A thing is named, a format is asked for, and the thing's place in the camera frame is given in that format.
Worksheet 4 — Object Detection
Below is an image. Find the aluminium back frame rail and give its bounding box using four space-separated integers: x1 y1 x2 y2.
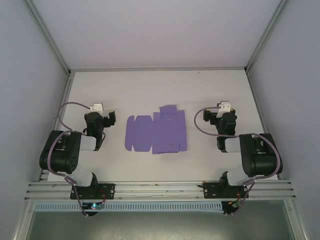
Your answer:
68 66 248 74

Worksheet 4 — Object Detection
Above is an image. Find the aluminium frame leg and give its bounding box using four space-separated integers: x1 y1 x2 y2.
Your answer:
284 199 307 240
13 199 35 240

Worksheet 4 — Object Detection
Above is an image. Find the aluminium frame post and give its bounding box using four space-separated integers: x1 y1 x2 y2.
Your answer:
244 0 290 75
24 0 73 76

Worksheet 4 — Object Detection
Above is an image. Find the purple cardboard box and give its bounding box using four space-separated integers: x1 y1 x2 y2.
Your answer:
123 104 188 155

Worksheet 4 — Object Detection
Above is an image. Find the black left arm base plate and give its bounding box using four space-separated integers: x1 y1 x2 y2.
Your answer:
69 182 116 201

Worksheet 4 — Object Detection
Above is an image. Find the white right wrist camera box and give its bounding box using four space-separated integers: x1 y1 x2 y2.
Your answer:
216 100 232 119

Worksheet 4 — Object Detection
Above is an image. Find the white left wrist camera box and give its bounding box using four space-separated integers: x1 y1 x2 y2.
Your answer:
88 102 104 113

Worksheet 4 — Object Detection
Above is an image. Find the aluminium front mounting rail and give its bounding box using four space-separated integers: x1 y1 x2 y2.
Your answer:
24 179 298 201

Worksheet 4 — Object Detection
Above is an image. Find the green-lit circuit board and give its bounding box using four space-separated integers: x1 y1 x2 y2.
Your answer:
83 202 105 211

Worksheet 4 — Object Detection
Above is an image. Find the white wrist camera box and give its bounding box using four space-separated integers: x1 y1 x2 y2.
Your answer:
88 102 104 113
216 100 232 119

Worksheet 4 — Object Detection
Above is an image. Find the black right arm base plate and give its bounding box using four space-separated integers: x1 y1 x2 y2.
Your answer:
202 181 249 200

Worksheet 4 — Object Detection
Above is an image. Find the white slotted cable duct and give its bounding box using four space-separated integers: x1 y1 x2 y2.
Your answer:
33 200 224 214

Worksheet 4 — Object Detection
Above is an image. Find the aluminium side frame rail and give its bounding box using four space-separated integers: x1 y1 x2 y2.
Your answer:
37 71 75 182
246 71 281 180

